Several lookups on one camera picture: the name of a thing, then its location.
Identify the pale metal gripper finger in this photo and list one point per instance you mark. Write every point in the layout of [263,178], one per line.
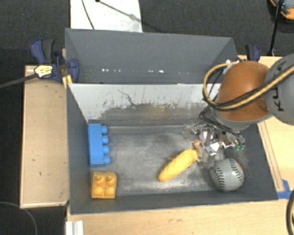
[211,159]
[202,157]

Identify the grey baseball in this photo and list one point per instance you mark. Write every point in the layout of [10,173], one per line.
[227,175]

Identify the yellow toy corn cob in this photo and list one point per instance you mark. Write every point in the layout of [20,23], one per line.
[177,165]

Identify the grey metal bin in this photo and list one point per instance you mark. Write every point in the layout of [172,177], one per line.
[142,141]

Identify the yellow toy building block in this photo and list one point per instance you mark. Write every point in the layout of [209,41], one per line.
[104,185]

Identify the blue toy building block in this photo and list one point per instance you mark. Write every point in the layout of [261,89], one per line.
[96,144]

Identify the pale wood board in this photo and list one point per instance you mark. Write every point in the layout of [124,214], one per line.
[45,136]

